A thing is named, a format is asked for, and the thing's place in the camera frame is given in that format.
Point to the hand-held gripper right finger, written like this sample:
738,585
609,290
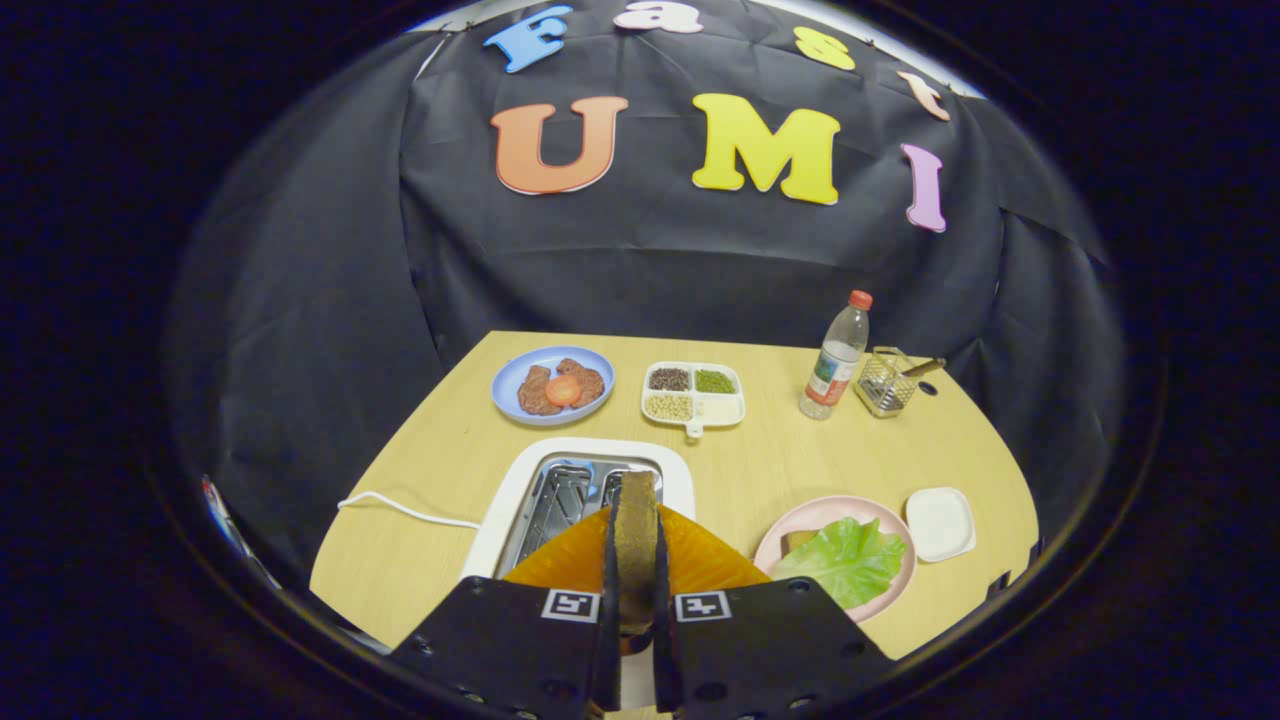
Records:
770,650

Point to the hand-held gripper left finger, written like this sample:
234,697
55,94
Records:
500,650

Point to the green lettuce leaf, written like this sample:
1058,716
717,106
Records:
845,560

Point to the plain brown bread slice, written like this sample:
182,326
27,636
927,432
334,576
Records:
636,540

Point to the pink round plate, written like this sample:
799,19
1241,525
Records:
895,590

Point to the white toaster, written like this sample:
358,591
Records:
500,500

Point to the small white square plate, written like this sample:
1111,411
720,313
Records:
940,525

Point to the white divided dish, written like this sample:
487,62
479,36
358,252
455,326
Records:
720,408

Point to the brown meat piece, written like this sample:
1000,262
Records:
588,378
535,395

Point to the red tomato slice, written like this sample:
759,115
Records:
563,391

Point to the blue round plate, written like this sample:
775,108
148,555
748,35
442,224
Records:
515,375

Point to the clear plastic water bottle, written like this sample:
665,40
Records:
832,370

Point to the black backdrop cloth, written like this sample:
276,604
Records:
650,260

